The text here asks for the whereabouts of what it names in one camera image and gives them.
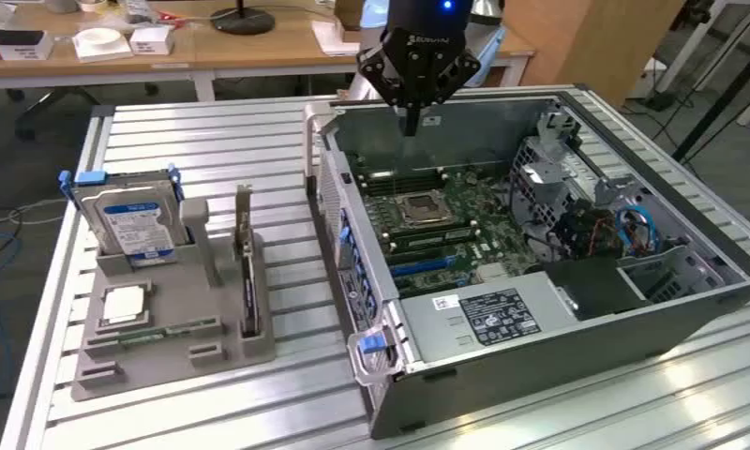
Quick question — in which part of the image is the black open PC case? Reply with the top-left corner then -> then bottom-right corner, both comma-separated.
303,83 -> 750,442

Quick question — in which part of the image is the white round holder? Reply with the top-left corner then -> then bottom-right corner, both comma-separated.
72,26 -> 136,65

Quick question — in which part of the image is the black floor adapter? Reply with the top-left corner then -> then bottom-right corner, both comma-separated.
645,93 -> 681,113

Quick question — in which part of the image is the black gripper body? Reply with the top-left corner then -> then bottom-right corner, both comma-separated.
379,0 -> 475,108

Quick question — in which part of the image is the installed green RAM stick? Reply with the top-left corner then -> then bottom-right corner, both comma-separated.
384,226 -> 477,241
360,169 -> 436,182

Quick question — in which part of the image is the small white box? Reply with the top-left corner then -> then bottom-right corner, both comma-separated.
129,25 -> 176,56

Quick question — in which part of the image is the CPU socket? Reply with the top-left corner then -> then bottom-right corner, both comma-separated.
395,191 -> 456,226

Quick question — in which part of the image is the red wire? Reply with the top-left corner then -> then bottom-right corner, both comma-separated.
584,210 -> 605,257

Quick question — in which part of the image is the blue case latch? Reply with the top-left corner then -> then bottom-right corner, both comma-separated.
357,330 -> 388,358

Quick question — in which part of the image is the black lamp base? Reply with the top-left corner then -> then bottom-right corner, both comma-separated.
211,0 -> 276,37

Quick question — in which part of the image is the silver CPU chip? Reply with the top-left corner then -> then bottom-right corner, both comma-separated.
101,284 -> 152,325

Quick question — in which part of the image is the black expansion slot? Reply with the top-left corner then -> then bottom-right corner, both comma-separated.
387,249 -> 447,264

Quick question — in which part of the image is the brown cardboard box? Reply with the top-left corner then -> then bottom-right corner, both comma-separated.
335,0 -> 369,32

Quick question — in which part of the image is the white paper stack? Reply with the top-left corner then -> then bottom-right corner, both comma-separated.
311,19 -> 361,57

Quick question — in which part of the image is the hard disk in blue carrier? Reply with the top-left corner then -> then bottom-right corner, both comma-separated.
57,162 -> 188,272

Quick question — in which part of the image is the blue floor cable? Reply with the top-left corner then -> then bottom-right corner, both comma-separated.
0,224 -> 25,405

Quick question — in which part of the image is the perforated metal disk bay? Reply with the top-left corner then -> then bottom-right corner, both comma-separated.
617,243 -> 737,304

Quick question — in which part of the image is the blue expansion slot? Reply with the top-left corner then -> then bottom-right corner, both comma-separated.
391,260 -> 456,278

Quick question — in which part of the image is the black slanted pole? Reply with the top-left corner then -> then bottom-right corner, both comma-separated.
672,27 -> 750,161

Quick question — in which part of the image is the black chair base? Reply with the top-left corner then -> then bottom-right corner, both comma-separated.
9,82 -> 161,141

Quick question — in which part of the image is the loose green RAM stick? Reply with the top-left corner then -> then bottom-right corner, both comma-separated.
96,320 -> 219,346

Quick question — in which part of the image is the white table frame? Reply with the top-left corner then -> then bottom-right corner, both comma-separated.
653,0 -> 750,95

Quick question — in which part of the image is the silver metal disk bay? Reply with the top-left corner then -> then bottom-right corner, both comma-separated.
511,110 -> 601,226

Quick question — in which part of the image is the grey floor cable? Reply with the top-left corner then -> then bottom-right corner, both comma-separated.
0,198 -> 65,227

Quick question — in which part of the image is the white floor box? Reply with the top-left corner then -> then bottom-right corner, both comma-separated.
627,58 -> 672,100

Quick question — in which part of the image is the blue wire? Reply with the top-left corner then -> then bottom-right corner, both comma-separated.
613,203 -> 663,258

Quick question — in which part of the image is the green motherboard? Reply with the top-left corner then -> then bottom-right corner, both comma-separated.
343,149 -> 545,301

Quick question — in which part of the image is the grey plastic parts rack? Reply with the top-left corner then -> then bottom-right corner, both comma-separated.
71,196 -> 277,404

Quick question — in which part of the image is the white box black lid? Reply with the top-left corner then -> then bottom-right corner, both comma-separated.
0,28 -> 56,62

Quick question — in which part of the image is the grey power supply unit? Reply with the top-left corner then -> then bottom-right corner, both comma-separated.
399,271 -> 580,365

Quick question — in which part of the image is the black graphics card silver bracket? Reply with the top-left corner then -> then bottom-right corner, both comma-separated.
233,183 -> 265,339

